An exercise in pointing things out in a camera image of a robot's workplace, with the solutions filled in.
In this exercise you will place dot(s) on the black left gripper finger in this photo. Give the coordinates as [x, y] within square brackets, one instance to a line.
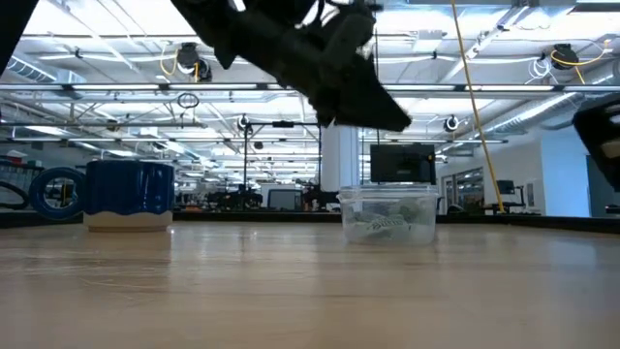
[368, 104]
[325, 111]

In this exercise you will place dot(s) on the clear plastic container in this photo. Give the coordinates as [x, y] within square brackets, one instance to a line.
[349, 199]

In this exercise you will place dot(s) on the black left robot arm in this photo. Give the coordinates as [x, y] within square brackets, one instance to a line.
[208, 19]

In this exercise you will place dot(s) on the black background robot arm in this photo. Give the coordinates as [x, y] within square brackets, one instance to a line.
[322, 199]
[237, 199]

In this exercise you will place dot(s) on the white building pillar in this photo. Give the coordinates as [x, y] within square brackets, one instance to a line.
[339, 160]

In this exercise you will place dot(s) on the black box monitor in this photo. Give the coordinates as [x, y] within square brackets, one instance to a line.
[402, 163]

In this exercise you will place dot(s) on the grey background monitor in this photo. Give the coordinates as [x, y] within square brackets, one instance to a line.
[286, 199]

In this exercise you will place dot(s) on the small background desk monitor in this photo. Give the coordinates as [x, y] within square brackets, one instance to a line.
[506, 187]

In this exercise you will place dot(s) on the blue ceramic mug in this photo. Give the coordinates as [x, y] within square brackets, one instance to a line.
[126, 194]

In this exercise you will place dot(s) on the red white box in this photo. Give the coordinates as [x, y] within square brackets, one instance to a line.
[17, 157]

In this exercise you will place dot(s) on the black metal frame rig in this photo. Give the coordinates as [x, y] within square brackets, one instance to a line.
[245, 155]

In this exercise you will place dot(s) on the black table edge rail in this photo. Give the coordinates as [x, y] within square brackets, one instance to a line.
[533, 223]

